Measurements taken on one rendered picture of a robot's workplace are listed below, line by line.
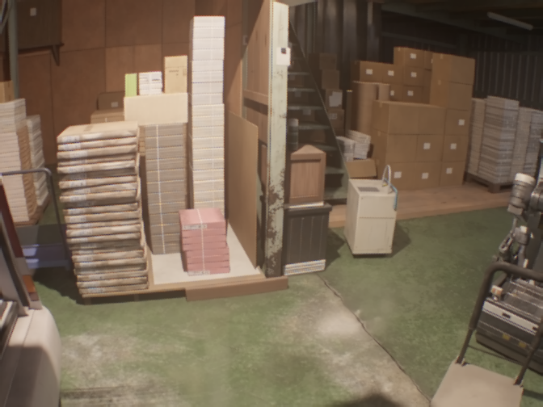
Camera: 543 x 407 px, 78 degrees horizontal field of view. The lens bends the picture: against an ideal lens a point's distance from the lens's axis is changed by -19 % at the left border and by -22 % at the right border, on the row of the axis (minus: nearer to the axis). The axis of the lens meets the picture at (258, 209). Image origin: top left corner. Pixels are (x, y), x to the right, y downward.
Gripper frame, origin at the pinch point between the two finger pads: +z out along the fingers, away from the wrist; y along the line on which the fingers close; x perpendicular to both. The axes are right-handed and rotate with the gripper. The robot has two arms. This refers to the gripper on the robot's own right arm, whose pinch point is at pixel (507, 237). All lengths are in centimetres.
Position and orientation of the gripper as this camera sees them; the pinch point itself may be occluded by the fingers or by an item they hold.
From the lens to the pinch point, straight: 246.1
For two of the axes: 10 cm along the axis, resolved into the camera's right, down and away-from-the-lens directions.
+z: -4.1, -6.6, -6.3
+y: -7.4, 6.5, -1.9
